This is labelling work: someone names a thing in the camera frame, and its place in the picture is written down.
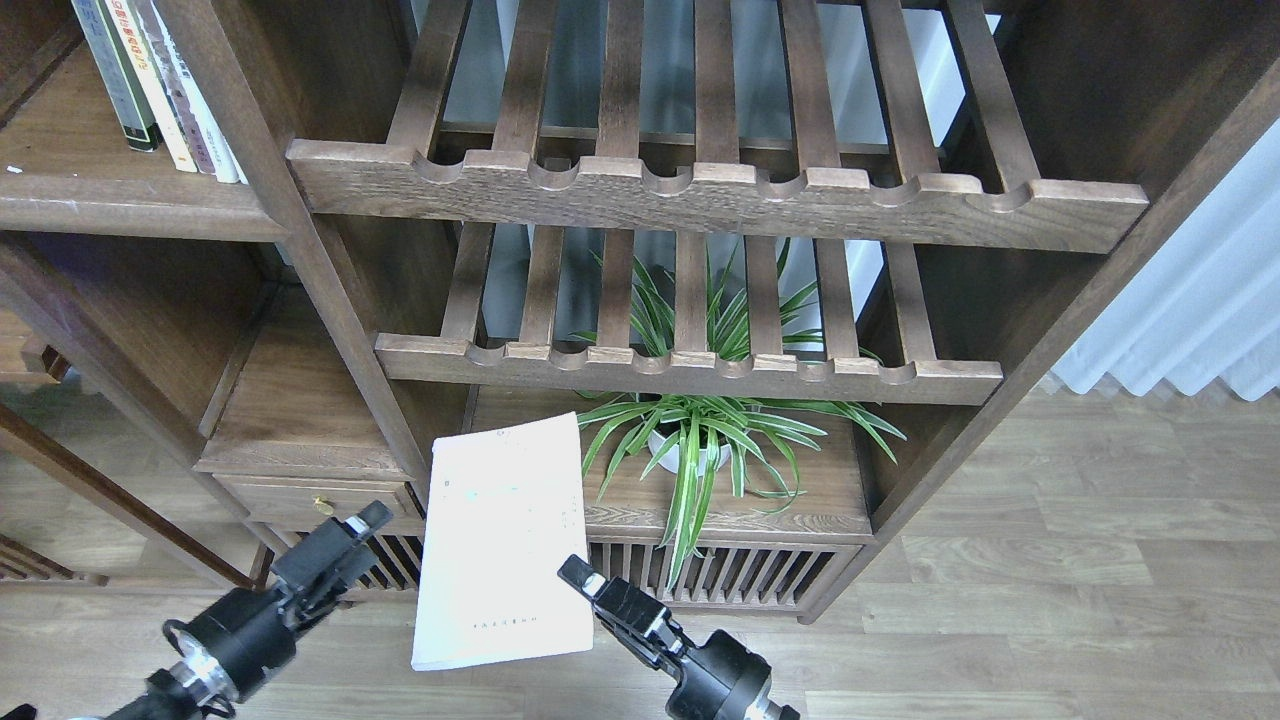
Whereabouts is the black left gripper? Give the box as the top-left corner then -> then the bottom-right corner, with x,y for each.
271,500 -> 396,632

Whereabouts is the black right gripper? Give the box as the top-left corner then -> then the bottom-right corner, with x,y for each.
557,553 -> 690,676

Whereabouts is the lavender white paperback book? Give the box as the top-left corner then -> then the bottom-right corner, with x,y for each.
410,413 -> 594,671

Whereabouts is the colourful 300 paperback book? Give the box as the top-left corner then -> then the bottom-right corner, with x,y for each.
106,1 -> 215,176

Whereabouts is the green and black thick book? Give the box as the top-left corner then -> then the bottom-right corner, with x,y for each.
72,1 -> 161,152

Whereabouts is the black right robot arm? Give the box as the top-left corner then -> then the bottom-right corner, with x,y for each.
558,555 -> 800,719

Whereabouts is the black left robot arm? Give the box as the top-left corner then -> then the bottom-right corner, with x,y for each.
110,501 -> 392,719

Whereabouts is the brass drawer knob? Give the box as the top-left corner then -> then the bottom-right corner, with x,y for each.
314,495 -> 335,518

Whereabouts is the white plant pot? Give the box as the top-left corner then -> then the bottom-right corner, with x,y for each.
646,421 -> 712,477

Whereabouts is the spider plant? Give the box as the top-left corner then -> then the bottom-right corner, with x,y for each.
579,252 -> 904,591

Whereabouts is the dark wooden bookshelf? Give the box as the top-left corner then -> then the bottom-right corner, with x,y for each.
3,1 -> 1277,623

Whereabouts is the white upright book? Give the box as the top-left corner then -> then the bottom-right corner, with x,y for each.
156,10 -> 239,184
223,136 -> 250,184

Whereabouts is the wooden furniture at left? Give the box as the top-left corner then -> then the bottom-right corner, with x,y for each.
1,310 -> 270,597

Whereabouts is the white curtain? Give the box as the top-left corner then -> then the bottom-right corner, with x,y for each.
1052,126 -> 1279,401

